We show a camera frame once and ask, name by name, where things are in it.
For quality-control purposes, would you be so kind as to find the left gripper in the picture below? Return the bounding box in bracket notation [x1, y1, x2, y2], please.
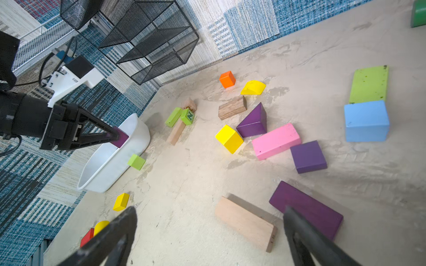
[40, 101, 119, 150]

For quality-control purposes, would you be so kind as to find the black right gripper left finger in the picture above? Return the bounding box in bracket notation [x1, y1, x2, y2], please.
[60, 206, 138, 266]

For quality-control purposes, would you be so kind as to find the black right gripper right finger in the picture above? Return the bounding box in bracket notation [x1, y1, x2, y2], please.
[284, 207, 359, 266]

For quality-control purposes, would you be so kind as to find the purple cube block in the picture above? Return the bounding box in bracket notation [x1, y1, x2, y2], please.
[111, 126, 129, 148]

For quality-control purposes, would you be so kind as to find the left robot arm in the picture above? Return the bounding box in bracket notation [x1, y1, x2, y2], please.
[1, 32, 128, 150]

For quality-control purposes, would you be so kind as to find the white plastic storage bin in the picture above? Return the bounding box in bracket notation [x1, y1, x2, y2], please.
[77, 114, 150, 193]

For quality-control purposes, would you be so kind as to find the yellow cylinder block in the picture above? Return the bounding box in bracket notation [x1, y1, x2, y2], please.
[93, 221, 110, 236]

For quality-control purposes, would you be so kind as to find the red cube block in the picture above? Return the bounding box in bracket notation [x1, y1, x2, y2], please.
[80, 228, 94, 248]

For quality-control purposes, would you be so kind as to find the purple flat rectangular block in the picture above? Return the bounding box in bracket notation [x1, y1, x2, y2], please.
[269, 181, 343, 241]

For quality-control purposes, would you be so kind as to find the small yellow cube block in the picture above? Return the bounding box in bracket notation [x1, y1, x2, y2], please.
[113, 193, 130, 212]

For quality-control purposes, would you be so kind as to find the lime green small cube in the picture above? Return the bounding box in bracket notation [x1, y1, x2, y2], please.
[128, 154, 146, 171]

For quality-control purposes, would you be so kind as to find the natural wood plank block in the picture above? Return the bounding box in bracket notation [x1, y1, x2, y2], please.
[215, 196, 277, 253]

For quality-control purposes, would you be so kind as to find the purple square block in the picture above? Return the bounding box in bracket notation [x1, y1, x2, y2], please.
[290, 141, 328, 174]

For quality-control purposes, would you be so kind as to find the lime green long block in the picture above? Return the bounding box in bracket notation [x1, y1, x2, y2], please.
[165, 107, 183, 127]

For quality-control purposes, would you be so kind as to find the light wood long block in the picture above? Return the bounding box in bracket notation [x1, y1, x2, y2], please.
[167, 119, 186, 145]

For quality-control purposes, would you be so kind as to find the pink rectangular block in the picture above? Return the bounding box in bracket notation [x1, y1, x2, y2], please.
[252, 123, 302, 160]

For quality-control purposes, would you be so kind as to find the green letter cube block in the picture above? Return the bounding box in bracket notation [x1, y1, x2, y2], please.
[180, 108, 194, 125]

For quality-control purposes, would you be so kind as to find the small natural wood block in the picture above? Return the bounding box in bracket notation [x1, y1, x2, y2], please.
[181, 98, 197, 113]

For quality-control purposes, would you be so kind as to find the purple triangular prism block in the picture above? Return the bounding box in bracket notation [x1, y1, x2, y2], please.
[236, 103, 267, 138]

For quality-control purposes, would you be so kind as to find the light blue cube block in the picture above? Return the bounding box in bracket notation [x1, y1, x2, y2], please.
[344, 100, 390, 143]

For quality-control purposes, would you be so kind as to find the dark wood grain block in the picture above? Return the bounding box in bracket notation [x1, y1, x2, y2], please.
[218, 95, 247, 120]

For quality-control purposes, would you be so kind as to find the orange cube block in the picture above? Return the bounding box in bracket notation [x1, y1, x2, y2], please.
[219, 71, 236, 89]

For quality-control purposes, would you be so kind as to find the yellow half-round block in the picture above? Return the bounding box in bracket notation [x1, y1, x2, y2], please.
[241, 80, 266, 95]

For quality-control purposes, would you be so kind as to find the lime green rectangular block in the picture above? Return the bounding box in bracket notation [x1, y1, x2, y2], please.
[349, 65, 389, 104]

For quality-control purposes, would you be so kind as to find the green cylinder block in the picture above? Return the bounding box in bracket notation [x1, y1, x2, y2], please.
[410, 0, 426, 28]

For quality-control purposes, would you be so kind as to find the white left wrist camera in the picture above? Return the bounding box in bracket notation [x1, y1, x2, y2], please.
[46, 55, 105, 108]

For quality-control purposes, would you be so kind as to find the white wire mesh basket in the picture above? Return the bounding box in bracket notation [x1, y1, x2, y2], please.
[12, 15, 77, 76]

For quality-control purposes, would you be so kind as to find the black wire mesh shelf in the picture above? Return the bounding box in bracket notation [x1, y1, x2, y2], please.
[60, 1, 200, 85]

